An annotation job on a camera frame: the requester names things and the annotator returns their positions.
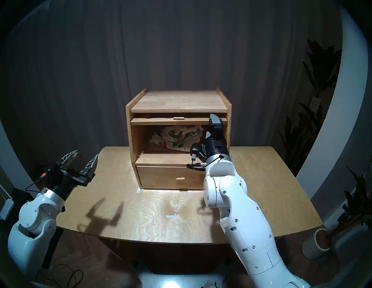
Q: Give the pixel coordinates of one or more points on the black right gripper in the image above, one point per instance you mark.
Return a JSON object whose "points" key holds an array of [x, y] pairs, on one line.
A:
{"points": [[216, 145]]}

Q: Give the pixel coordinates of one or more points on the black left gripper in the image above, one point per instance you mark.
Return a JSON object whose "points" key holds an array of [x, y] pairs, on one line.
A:
{"points": [[65, 184]]}

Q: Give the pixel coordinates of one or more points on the white bear print pants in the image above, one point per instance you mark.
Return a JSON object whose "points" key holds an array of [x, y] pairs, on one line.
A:
{"points": [[174, 139]]}

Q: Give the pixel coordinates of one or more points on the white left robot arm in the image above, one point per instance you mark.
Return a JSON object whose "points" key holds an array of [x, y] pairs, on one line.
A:
{"points": [[29, 226]]}

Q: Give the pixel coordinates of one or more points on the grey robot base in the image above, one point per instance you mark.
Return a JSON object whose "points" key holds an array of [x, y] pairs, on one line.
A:
{"points": [[174, 281]]}

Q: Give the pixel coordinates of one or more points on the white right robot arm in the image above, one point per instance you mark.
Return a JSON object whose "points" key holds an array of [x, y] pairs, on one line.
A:
{"points": [[241, 220]]}

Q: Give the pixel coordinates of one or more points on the white curved arch panel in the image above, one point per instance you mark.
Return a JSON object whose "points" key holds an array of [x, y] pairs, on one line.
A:
{"points": [[11, 162], [343, 116]]}

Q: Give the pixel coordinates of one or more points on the small white box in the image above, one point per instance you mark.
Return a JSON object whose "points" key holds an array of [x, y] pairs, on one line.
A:
{"points": [[7, 210]]}

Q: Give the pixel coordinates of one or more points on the black computer tower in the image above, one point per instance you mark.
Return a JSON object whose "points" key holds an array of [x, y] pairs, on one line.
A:
{"points": [[53, 246]]}

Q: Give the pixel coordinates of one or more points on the pleated fabric curtain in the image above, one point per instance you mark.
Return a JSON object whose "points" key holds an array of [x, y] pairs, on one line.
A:
{"points": [[87, 72]]}

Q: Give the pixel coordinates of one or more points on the white plant label tag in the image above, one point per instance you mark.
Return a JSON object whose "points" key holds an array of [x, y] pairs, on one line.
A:
{"points": [[315, 102]]}

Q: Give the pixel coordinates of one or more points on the tall dark leafy plant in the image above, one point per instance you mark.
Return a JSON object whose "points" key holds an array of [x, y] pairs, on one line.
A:
{"points": [[319, 66]]}

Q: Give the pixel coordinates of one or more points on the white round plant pot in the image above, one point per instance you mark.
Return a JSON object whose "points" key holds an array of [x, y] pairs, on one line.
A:
{"points": [[312, 249]]}

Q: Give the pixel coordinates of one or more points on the small dark potted plant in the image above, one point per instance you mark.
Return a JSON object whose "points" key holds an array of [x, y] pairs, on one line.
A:
{"points": [[356, 203]]}

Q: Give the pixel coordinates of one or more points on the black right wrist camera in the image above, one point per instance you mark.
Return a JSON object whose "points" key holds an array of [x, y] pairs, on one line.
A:
{"points": [[197, 149]]}

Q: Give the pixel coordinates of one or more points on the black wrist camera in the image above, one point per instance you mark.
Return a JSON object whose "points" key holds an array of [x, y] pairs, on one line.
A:
{"points": [[48, 175], [197, 149]]}

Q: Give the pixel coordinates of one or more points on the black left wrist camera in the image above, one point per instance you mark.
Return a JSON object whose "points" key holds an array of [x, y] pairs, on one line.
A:
{"points": [[48, 175]]}

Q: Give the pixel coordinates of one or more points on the wooden cabinet frame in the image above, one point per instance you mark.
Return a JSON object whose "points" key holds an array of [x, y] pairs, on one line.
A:
{"points": [[180, 101]]}

